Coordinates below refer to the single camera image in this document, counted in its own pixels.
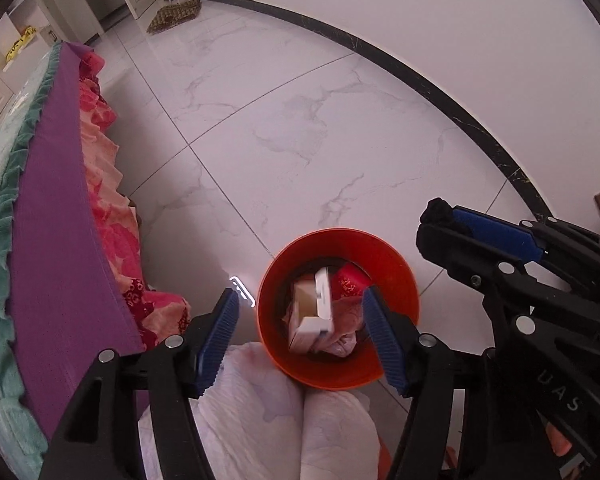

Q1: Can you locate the yellow bag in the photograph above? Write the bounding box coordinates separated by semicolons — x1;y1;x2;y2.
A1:
2;26;38;63

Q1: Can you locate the person's right hand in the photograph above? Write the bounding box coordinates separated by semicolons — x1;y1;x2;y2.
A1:
545;421;575;457

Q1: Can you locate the orange trash bin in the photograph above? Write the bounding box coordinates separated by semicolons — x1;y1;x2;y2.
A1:
256;229;421;392

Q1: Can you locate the person's right leg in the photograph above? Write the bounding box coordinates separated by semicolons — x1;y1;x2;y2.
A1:
300;390;381;480

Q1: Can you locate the woven floor mat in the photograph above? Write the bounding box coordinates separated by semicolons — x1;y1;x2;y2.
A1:
146;0;202;36

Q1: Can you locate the purple bed sheet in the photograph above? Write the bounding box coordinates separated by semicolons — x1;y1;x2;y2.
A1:
5;42;148;441

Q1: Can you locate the white medicine box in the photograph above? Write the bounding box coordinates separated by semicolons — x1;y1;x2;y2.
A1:
287;267;336;353

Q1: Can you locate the person's left leg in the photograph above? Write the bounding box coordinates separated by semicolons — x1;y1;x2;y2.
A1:
140;342;306;480

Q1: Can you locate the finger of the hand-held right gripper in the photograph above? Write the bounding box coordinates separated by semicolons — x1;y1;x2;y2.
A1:
416;220;547;337
450;205;600;283

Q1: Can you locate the pink floral bed skirt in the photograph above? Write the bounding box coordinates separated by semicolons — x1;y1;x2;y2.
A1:
77;52;191;351

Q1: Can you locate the person's leg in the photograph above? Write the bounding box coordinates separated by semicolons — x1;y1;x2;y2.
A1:
300;390;381;480
140;342;306;480

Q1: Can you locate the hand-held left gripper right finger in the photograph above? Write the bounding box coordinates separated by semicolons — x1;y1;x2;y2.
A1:
362;286;548;480

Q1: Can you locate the black hair tie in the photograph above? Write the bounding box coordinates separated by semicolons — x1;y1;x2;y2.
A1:
420;198;476;233

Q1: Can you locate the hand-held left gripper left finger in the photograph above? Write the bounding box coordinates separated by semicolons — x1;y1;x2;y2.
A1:
39;286;242;480

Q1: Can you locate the red paper bag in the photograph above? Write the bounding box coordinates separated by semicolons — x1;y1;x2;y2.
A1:
335;265;371;298

